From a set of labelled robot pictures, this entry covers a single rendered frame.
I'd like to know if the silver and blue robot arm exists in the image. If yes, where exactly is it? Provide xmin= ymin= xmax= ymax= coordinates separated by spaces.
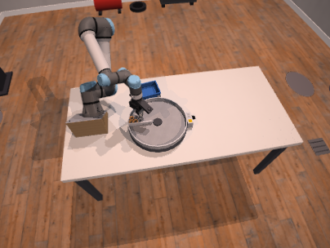
xmin=78 ymin=17 xmax=142 ymax=117

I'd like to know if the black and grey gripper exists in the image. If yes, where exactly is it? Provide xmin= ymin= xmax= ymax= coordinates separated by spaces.
xmin=129 ymin=97 xmax=145 ymax=117

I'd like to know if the blue crate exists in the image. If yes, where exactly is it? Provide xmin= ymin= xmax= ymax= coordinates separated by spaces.
xmin=141 ymin=80 xmax=161 ymax=100

